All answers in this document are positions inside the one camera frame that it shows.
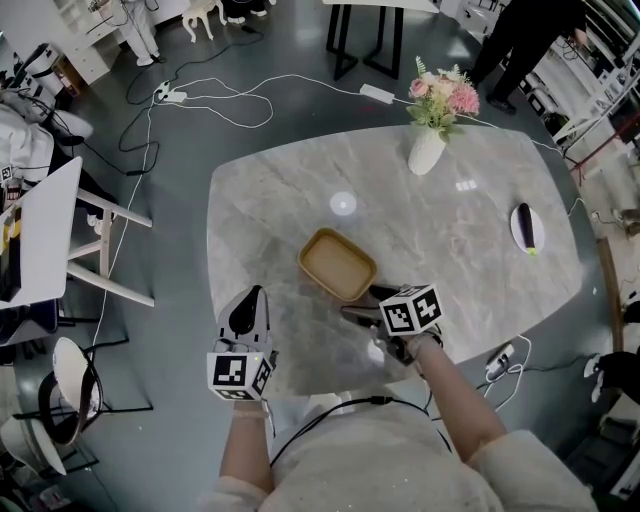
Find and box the person's right forearm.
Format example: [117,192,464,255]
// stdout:
[413,334,509,465]

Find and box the white round plate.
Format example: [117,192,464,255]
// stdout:
[509,203,547,254]

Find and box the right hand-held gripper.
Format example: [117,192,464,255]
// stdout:
[340,283,445,365]

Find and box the white ribbed vase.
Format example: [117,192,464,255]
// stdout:
[407,127,448,177]

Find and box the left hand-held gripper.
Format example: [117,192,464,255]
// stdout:
[207,284,279,403]

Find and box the black floor cable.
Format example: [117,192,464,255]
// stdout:
[117,69,162,177]

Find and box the black box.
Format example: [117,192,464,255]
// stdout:
[0,234,24,303]

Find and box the dark purple eggplant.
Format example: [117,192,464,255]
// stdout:
[516,202,539,257]

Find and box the person's white top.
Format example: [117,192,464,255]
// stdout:
[197,394,601,512]

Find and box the white table with black legs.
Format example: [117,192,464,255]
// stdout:
[322,0,442,82]

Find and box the white metal shelving rack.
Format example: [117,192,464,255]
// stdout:
[524,0,640,147]

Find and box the red metal stand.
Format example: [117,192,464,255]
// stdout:
[568,119,640,187]

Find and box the white power strip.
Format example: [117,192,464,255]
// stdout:
[485,343,517,383]
[152,79,189,105]
[359,83,397,106]

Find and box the grey marble table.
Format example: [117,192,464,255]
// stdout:
[206,124,586,399]

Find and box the white ornate chair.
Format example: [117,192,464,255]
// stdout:
[180,0,225,43]

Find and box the white plastic chair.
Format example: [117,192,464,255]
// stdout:
[0,414,69,477]

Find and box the white shelf cabinet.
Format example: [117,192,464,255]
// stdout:
[52,0,132,86]

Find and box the black cable on clothing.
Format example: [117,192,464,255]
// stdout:
[269,394,454,469]

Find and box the black chair with white seat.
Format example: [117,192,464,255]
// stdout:
[12,336,154,447]

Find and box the person's left forearm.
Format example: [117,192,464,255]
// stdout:
[219,401,277,495]

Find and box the white power cable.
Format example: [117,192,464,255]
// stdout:
[474,333,533,412]
[92,97,157,347]
[172,73,364,102]

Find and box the white desk with white legs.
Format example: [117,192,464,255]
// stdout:
[0,155,155,347]

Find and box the pink flower bouquet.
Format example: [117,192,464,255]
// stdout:
[405,55,482,144]

